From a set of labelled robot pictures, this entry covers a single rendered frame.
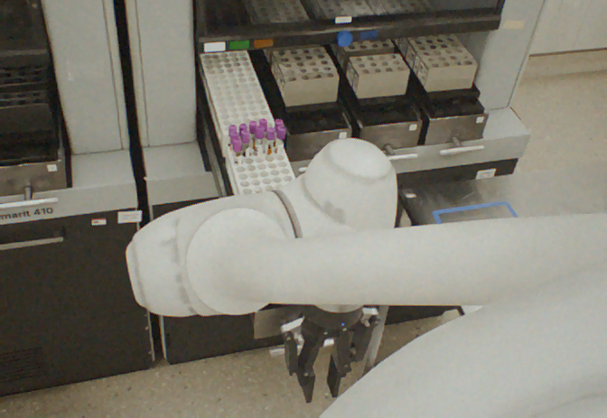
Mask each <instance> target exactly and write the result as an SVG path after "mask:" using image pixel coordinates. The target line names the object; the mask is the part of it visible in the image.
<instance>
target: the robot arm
mask: <svg viewBox="0 0 607 418"><path fill-rule="evenodd" d="M396 214H397V175H396V170H395V168H394V167H392V166H391V164H390V161H389V160H388V158H387V157H386V155H384V154H383V153H382V152H381V150H379V149H378V148H377V147H376V146H374V144H371V143H369V142H367V141H364V140H360V139H354V138H341V139H337V140H334V141H331V142H329V143H328V144H326V146H325V147H323V148H322V149H321V151H320V152H319V153H318V154H317V155H316V156H315V157H314V158H313V160H312V161H311V164H309V165H308V167H307V169H306V172H305V173H303V174H302V175H300V176H299V177H297V178H296V180H294V181H291V182H289V183H288V184H286V185H285V186H283V187H280V188H278V189H274V190H269V191H263V192H258V193H243V194H239V195H233V197H228V198H223V199H218V200H212V201H207V202H203V203H200V204H196V205H192V206H189V207H186V208H182V209H177V210H174V211H171V213H168V214H166V215H164V216H161V217H160V218H157V219H156V220H154V221H152V222H151V223H149V224H148V225H145V226H144V227H143V228H142V229H141V230H140V231H138V232H137V233H136V234H135V236H134V238H133V241H131V242H130V243H129V246H128V247H127V249H126V261H127V267H128V272H129V276H130V281H131V284H132V288H134V293H135V298H136V300H137V301H138V302H139V303H140V305H142V306H144V307H146V309H147V310H148V311H150V312H152V313H155V314H160V315H166V316H178V317H184V316H191V315H195V314H200V315H202V316H210V315H219V314H231V315H241V314H248V313H251V312H254V311H257V310H258V309H260V308H263V307H264V306H266V305H267V304H269V303H286V304H303V311H302V312H301V313H300V314H299V317H298V320H295V321H292V322H290V323H289V322H288V321H287V320H281V321H280V322H279V325H280V329H281V331H282V334H283V338H284V340H285V363H286V366H287V369H288V374H289V376H297V379H298V382H299V385H300V386H301V387H302V390H303V395H304V398H305V402H306V403H307V404H310V403H311V402H312V400H313V389H314V382H315V377H316V375H315V372H314V369H313V365H314V362H315V360H316V357H317V355H318V352H319V350H320V348H322V347H323V345H324V341H325V340H326V339H327V338H330V337H335V338H336V349H337V353H336V352H334V353H332V354H331V361H330V366H329V373H328V378H327V382H328V385H329V388H330V391H331V394H332V397H337V396H338V391H339V385H340V381H341V378H344V377H345V376H346V375H347V373H349V372H350V371H351V370H352V368H351V366H350V363H351V362H355V363H360V362H362V361H363V359H364V356H365V353H366V350H367V347H368V344H369V339H370V337H371V334H372V331H373V330H374V328H376V327H377V326H378V324H379V322H380V321H381V318H380V317H379V315H378V311H377V308H375V305H374V304H384V305H485V307H482V308H480V309H478V310H476V311H473V312H471V313H467V314H465V315H463V316H462V317H460V318H457V319H455V320H451V321H449V322H446V324H444V325H443V326H441V327H439V328H436V329H434V330H431V331H429V332H427V333H426V334H424V335H423V336H420V337H418V338H416V340H414V341H412V342H411V343H409V344H408V345H405V346H404V347H402V348H401V349H400V350H398V351H397V352H395V353H394V354H393V355H391V357H389V358H387V359H385V360H384V361H382V362H381V363H380V364H378V365H377V366H376V367H375V368H372V369H371V370H370V371H369V373H367V374H366V375H365V376H364V377H363V378H362V379H361V380H360V381H357V382H356V383H355V384H354V385H352V386H351V387H350V389H349V390H347V391H346V392H345V393H344V394H343V395H340V396H339V397H338V398H337V399H336V400H335V401H334V403H333V404H332V405H331V406H330V407H329V408H328V409H327V410H326V411H324V412H323V413H322V414H321V415H320V417H319V418H607V213H601V214H583V215H562V216H541V217H522V218H495V219H482V220H471V221H461V222H451V223H442V224H433V225H423V226H413V227H404V228H396V229H394V226H395V221H396ZM364 304H368V306H367V307H366V308H363V306H364ZM356 323H357V324H356ZM355 324H356V328H355V330H354V334H353V337H352V340H351V344H350V346H349V342H350V329H352V328H353V327H354V325H355ZM301 329H303V330H304V331H305V332H307V334H306V337H305V339H304V342H303V347H302V349H301V352H300V355H298V345H297V339H299V337H298V335H299V334H300V330H301ZM337 354H338V356H337Z"/></svg>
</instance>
